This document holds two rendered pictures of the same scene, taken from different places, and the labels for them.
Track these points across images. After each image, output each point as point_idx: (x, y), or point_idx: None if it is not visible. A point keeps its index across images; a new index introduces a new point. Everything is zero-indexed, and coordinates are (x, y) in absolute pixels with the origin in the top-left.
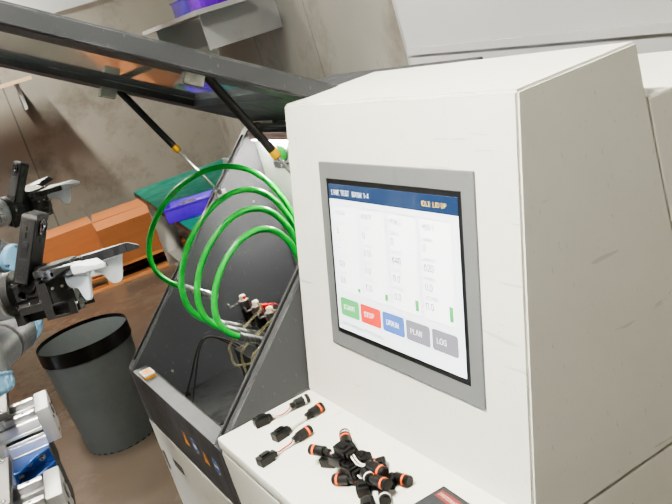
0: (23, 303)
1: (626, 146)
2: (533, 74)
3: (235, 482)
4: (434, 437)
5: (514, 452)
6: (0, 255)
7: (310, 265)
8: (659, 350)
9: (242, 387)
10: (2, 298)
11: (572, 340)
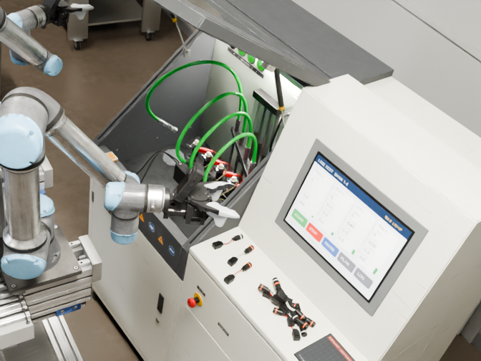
0: (170, 208)
1: None
2: (477, 202)
3: (190, 269)
4: (328, 304)
5: (379, 340)
6: (46, 64)
7: (276, 175)
8: (445, 304)
9: (209, 222)
10: (165, 207)
11: (426, 306)
